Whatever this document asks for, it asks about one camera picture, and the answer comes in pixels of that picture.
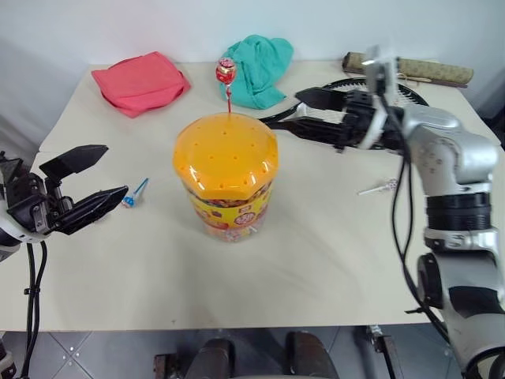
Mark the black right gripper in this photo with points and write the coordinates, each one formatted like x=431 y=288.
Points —
x=359 y=116

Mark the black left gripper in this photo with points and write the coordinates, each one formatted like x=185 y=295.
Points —
x=29 y=199

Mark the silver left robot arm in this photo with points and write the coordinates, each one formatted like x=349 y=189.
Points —
x=6 y=253

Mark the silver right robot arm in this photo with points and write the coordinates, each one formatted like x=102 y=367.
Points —
x=446 y=150

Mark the lollipop jar with orange lid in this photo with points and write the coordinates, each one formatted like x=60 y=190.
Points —
x=225 y=158

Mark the blue wrapped lollipop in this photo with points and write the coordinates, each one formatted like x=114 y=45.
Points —
x=127 y=202

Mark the teal crumpled cloth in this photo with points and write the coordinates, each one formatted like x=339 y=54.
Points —
x=260 y=67

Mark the white pink wrapped lollipop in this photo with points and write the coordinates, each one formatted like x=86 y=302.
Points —
x=391 y=184

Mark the red wrapped lollipop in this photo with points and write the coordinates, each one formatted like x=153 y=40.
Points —
x=225 y=71

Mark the red folded cloth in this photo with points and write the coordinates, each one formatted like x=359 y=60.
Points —
x=138 y=81

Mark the beige rolled mat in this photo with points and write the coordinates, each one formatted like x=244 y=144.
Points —
x=434 y=71

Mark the dark bulky object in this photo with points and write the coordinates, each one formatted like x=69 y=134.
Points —
x=6 y=361

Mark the small dark block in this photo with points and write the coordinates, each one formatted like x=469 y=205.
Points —
x=163 y=367

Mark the dark rounded shape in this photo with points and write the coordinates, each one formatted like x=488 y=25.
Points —
x=309 y=357
x=211 y=361

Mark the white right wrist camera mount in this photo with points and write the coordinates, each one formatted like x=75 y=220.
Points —
x=374 y=128

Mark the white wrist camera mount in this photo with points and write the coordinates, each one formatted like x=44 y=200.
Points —
x=374 y=128
x=23 y=235

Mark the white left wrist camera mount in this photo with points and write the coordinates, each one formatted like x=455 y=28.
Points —
x=23 y=235

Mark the metal table frame bracket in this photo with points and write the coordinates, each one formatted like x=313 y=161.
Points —
x=382 y=347

